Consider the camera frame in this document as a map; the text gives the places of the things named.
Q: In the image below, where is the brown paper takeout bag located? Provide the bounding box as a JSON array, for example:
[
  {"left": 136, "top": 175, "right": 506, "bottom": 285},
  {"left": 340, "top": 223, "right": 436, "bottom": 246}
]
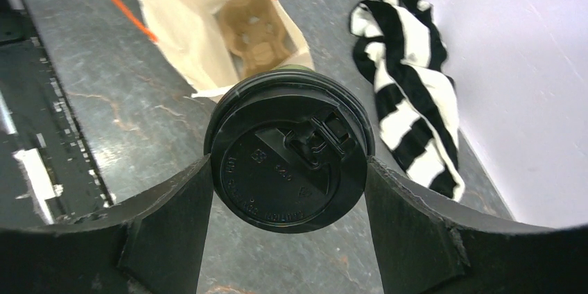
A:
[{"left": 110, "top": 0, "right": 314, "bottom": 101}]

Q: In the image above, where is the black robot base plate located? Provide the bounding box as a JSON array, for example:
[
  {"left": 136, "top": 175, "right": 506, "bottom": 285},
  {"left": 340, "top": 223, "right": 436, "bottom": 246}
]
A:
[{"left": 1, "top": 0, "right": 114, "bottom": 228}]

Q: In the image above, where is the black plastic cup lid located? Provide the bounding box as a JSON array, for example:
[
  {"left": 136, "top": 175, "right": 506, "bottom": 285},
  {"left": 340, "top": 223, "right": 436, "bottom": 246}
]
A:
[{"left": 204, "top": 71, "right": 375, "bottom": 234}]

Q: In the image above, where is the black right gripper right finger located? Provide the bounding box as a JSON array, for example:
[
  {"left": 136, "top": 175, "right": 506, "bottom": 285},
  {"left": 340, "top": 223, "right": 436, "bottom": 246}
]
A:
[{"left": 365, "top": 157, "right": 587, "bottom": 293}]

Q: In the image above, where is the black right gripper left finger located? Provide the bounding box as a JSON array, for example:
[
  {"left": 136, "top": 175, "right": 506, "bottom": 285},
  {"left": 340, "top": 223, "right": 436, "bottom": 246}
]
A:
[{"left": 1, "top": 157, "right": 214, "bottom": 293}]

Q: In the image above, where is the green paper coffee cup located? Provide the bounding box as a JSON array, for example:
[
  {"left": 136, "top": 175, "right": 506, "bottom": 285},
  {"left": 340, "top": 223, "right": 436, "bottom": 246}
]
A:
[{"left": 271, "top": 64, "right": 313, "bottom": 73}]

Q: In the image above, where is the black white striped cloth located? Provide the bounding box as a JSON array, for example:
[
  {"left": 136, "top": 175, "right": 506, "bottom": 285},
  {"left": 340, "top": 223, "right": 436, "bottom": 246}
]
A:
[{"left": 349, "top": 0, "right": 465, "bottom": 202}]

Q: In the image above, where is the brown pulp cup carrier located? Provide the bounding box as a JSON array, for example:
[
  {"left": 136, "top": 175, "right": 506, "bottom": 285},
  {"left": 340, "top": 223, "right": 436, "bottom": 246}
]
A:
[{"left": 218, "top": 0, "right": 293, "bottom": 78}]

